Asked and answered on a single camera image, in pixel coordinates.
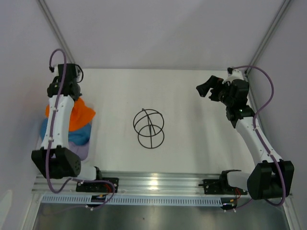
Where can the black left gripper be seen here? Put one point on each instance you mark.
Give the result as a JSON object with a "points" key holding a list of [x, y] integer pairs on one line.
{"points": [[79, 95]]}

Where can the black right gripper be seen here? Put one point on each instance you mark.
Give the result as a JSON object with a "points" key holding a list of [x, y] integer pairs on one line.
{"points": [[213, 82]]}

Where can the orange bucket hat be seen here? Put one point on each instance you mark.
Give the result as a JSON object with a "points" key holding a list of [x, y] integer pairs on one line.
{"points": [[81, 115]]}

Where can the blue bucket hat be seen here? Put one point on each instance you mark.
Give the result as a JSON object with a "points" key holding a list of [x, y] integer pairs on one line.
{"points": [[79, 137]]}

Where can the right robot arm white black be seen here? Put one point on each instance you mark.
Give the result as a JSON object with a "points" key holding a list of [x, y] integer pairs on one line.
{"points": [[272, 176]]}

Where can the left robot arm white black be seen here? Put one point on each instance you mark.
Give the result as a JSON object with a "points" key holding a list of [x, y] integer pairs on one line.
{"points": [[54, 159]]}

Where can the lavender bucket hat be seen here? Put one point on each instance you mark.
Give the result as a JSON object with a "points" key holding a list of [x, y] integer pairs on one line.
{"points": [[80, 150]]}

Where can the black wire hat stand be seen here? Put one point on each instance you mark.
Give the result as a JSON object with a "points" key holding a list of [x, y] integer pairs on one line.
{"points": [[149, 127]]}

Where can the left aluminium frame post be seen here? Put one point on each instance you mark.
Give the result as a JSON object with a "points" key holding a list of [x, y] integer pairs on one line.
{"points": [[50, 19]]}

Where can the aluminium frame post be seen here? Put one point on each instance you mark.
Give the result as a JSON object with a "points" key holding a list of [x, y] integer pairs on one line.
{"points": [[273, 26], [50, 19]]}

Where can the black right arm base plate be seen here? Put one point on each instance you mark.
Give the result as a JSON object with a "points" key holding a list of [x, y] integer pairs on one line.
{"points": [[217, 187]]}

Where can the right aluminium frame post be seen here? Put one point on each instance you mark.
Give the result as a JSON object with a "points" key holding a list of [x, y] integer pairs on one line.
{"points": [[273, 26]]}

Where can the slotted grey cable duct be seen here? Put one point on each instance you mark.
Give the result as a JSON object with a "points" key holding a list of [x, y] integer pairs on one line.
{"points": [[134, 200]]}

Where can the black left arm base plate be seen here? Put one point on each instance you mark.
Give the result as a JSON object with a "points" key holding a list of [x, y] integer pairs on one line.
{"points": [[95, 187]]}

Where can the aluminium mounting rail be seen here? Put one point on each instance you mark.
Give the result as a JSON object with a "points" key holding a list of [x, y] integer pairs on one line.
{"points": [[141, 184]]}

